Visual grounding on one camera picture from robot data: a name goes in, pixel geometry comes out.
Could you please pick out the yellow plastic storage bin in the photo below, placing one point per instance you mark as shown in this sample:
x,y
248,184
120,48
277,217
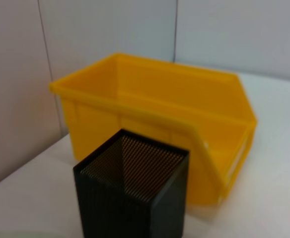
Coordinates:
x,y
160,99

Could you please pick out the black mesh pen holder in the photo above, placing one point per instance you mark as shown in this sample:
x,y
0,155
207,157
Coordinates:
x,y
125,198

